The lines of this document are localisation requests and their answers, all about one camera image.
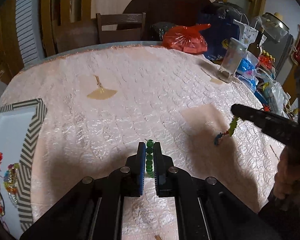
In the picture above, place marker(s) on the white louvered panel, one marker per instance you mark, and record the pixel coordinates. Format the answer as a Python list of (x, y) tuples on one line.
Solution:
[(27, 20)]

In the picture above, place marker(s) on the clear glass jar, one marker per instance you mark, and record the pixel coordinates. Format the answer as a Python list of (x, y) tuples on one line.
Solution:
[(234, 54)]

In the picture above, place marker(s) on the dark blue bag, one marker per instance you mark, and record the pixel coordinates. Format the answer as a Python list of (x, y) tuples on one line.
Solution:
[(220, 16)]

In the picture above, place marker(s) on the right hand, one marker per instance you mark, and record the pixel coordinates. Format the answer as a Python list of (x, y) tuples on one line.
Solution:
[(287, 174)]

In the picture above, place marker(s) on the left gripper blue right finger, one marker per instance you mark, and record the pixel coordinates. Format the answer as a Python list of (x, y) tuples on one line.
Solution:
[(170, 181)]

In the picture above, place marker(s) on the blue plastic bag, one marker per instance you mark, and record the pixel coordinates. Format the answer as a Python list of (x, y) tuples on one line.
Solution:
[(246, 71)]

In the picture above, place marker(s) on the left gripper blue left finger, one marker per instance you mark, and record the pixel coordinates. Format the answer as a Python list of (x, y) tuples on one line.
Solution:
[(128, 181)]

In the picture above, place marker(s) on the dark wooden chair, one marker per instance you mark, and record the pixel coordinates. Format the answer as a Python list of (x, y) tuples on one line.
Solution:
[(120, 27)]

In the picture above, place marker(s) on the red plastic bag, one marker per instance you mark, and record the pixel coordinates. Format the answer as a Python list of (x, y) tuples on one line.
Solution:
[(186, 39)]

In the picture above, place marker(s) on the dark glass bottle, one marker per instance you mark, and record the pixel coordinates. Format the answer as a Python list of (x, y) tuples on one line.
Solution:
[(255, 47)]

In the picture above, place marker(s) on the striped white jewelry tray box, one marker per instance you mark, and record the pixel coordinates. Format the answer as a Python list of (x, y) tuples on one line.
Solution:
[(20, 124)]

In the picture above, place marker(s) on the gold fan pendant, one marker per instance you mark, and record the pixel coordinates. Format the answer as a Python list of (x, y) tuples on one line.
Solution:
[(101, 93)]

